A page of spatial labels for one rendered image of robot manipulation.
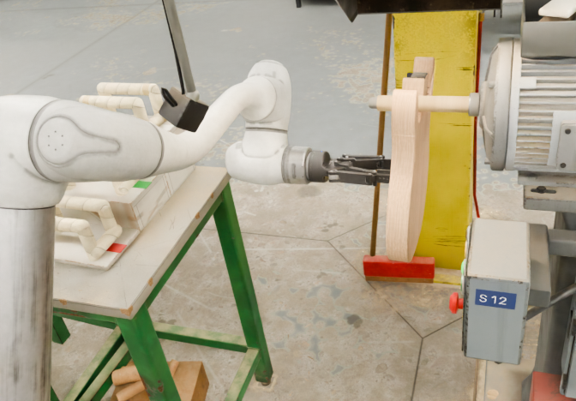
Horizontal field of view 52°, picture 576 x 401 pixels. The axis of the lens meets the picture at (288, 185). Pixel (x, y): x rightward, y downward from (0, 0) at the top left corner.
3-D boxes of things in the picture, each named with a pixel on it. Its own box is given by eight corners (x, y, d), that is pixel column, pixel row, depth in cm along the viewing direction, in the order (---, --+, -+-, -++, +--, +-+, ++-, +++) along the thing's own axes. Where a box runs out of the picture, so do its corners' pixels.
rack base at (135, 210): (172, 195, 163) (164, 168, 158) (141, 232, 150) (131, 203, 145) (92, 188, 172) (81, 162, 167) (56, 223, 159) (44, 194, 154)
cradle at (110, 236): (126, 231, 148) (123, 222, 147) (100, 261, 140) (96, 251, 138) (115, 230, 149) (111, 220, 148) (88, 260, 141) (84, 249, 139)
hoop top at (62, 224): (93, 228, 139) (89, 217, 137) (86, 236, 136) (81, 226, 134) (28, 219, 146) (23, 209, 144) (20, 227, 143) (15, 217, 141)
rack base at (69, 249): (141, 231, 150) (140, 227, 150) (108, 271, 139) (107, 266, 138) (57, 221, 160) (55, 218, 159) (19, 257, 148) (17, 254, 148)
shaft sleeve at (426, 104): (470, 94, 116) (469, 98, 113) (469, 110, 117) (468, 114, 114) (380, 93, 122) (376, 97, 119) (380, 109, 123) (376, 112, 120)
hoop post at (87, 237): (104, 254, 143) (92, 223, 138) (97, 262, 140) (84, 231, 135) (93, 252, 144) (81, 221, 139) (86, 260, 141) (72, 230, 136)
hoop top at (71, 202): (114, 208, 145) (110, 197, 143) (106, 215, 142) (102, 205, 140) (50, 200, 152) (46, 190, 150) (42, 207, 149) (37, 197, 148)
